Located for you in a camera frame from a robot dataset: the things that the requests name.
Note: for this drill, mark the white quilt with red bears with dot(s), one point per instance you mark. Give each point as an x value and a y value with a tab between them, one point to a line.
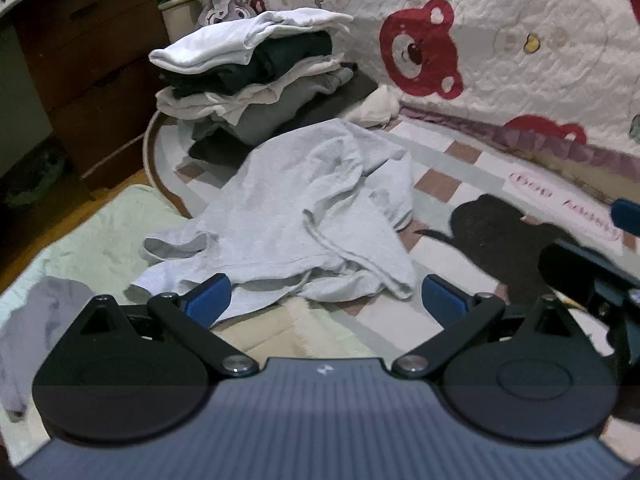
500	40

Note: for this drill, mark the grey cloth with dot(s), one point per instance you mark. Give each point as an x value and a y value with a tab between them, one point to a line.
35	320

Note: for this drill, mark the dark green bag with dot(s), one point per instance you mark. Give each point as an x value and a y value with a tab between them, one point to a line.
30	180

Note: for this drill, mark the stack of folded clothes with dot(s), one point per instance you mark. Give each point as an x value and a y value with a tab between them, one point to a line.
260	90

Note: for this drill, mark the light grey hoodie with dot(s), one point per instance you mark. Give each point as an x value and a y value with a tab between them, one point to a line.
300	195

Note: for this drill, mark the cream bin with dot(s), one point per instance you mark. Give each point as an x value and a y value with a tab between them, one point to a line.
177	20

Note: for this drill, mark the checkered round rug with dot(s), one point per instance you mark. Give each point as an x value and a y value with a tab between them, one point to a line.
460	185

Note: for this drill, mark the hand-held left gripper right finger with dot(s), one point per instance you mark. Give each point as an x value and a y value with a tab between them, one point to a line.
442	302

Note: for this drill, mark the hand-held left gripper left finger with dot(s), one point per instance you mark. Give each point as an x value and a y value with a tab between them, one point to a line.
209	300

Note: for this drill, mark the pale green mat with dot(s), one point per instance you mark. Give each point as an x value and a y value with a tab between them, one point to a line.
100	240

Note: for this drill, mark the brown wooden drawer cabinet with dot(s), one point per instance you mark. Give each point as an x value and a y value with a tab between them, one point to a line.
100	60

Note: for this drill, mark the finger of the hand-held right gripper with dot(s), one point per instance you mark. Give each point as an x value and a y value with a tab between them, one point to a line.
627	217
570	270

